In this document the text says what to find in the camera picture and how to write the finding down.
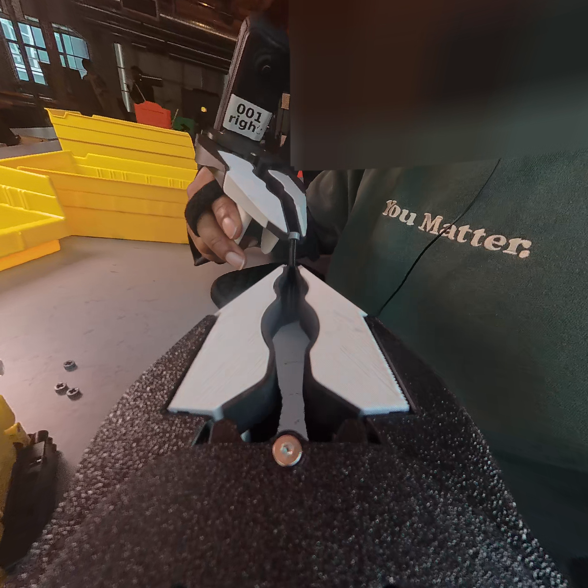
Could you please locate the orange plastic bin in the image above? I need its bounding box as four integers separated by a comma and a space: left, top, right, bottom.
133, 101, 174, 126

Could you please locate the dark rounded object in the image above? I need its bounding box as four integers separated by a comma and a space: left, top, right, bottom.
210, 264, 282, 311

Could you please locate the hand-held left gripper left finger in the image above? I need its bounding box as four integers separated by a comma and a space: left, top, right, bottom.
167, 266, 289, 421

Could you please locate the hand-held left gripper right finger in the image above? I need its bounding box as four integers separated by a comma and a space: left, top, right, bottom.
296, 266, 410, 419

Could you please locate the person's right forearm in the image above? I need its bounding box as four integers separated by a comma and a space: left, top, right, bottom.
305, 170, 366, 276

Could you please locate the yellow lego model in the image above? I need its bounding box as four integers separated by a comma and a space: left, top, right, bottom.
0, 394, 60, 572

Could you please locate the person's right hand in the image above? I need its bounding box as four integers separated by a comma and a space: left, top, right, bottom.
186, 168, 247, 270

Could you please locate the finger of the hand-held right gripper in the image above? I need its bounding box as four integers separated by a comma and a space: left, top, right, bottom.
220, 151, 290, 235
270, 169, 308, 237

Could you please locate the thin black cord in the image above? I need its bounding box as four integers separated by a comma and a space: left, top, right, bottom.
379, 161, 501, 313

